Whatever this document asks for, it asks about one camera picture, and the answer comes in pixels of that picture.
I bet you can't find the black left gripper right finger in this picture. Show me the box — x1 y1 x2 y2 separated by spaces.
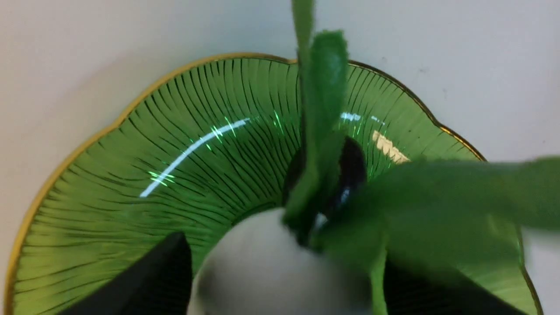
383 259 524 315

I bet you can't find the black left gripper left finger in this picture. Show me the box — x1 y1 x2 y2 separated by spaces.
61 232 193 315

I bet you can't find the white radish with green leaves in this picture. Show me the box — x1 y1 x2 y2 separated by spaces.
188 0 559 315

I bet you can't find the long dark purple eggplant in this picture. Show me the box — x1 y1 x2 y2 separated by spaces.
282 133 367 247

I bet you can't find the green glass plate gold rim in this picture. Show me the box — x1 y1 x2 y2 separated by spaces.
3 53 544 315

